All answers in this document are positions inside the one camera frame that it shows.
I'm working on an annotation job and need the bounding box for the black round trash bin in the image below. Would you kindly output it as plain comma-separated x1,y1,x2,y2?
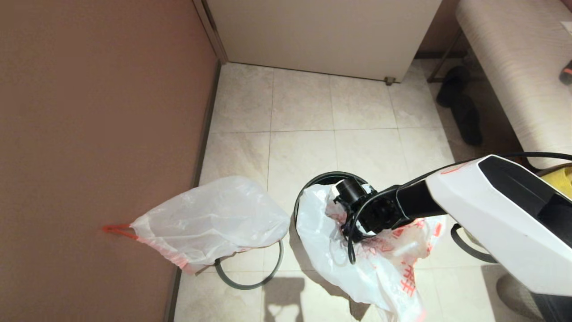
294,171,370,224

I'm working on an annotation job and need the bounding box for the white door panel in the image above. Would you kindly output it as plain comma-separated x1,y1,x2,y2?
203,0,443,83

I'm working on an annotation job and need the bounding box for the metal bench leg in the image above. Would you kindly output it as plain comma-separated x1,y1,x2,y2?
427,29,467,84

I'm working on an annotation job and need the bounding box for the yellow fabric bag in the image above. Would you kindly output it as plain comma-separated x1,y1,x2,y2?
540,164,572,200

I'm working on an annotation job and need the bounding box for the dark bin retaining ring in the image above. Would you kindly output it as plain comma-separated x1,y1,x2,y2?
214,239,285,290

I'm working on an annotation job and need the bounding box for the white bin liner bag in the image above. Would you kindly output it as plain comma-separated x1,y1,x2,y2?
296,183,447,322

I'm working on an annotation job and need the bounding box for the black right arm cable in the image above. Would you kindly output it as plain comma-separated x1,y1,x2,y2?
346,152,572,265

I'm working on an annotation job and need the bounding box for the white pleated round stool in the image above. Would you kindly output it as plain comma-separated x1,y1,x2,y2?
496,273,543,321

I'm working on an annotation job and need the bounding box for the black slipper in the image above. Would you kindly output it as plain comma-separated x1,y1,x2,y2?
449,96,483,146
436,66,471,108

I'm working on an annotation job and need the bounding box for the used white drawstring trash bag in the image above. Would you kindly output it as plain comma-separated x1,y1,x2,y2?
103,176,291,275

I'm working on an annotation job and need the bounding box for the wood-grain bench top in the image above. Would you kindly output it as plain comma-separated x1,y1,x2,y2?
455,0,572,169

